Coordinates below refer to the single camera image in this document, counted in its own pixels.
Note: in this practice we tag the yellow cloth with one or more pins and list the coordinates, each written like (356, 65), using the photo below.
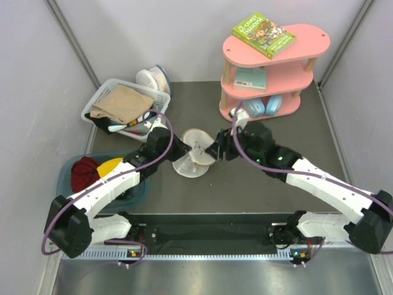
(107, 166)

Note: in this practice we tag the white mesh laundry bag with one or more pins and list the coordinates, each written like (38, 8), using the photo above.
(196, 162)

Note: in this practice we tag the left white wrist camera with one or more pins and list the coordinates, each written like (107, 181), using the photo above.
(159, 122)

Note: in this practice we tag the teal book on shelf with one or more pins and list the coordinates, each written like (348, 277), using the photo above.
(251, 79)

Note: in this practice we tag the green paperback book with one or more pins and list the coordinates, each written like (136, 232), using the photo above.
(263, 35)

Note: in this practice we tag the pink three-tier shelf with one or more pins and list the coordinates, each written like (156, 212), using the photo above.
(288, 73)

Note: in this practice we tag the light blue headphones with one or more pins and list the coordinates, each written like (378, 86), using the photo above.
(268, 105)

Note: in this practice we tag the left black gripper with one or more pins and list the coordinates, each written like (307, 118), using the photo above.
(181, 150)

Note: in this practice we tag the white plastic basket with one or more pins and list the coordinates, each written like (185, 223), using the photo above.
(161, 100)

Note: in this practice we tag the black white garment in basket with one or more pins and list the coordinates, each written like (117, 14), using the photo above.
(122, 124)

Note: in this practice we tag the beige folded cloth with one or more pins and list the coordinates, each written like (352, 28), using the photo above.
(123, 105)

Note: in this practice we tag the teal plastic tub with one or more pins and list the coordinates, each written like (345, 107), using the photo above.
(130, 199)

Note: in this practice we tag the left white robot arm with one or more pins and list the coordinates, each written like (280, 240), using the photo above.
(72, 223)

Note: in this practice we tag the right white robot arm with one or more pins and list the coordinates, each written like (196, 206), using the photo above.
(363, 219)

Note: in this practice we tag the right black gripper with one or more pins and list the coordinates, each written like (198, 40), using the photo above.
(217, 149)

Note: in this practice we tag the dark red knit cloth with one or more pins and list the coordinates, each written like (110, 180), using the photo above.
(84, 173)

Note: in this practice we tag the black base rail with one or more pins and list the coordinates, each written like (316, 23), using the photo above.
(214, 234)

